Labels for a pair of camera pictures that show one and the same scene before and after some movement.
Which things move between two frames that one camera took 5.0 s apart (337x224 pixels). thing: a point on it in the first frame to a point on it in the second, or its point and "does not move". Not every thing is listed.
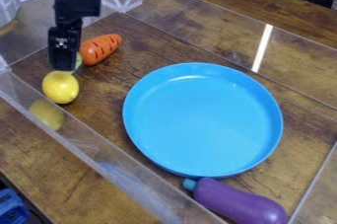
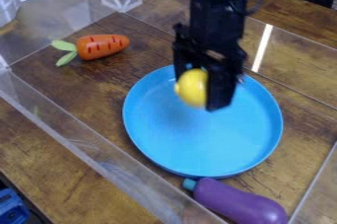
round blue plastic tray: [201, 120] does not move
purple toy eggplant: [236, 207] does not move
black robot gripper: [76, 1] to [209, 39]
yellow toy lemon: [60, 87] to [190, 87]
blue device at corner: [12, 210] does not move
